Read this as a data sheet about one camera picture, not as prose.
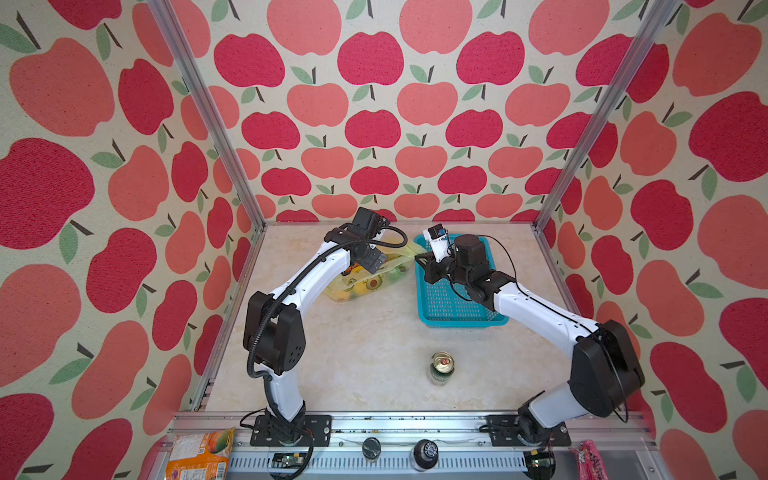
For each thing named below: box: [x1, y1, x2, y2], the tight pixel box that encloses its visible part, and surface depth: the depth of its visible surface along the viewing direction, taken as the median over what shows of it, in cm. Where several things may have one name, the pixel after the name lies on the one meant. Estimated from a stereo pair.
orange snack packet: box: [166, 427, 236, 480], surface depth 70 cm
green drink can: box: [430, 351, 455, 386], surface depth 76 cm
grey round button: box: [362, 436, 382, 460], surface depth 65 cm
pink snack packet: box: [569, 440, 609, 480], surface depth 70 cm
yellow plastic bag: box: [324, 241, 427, 302], surface depth 97 cm
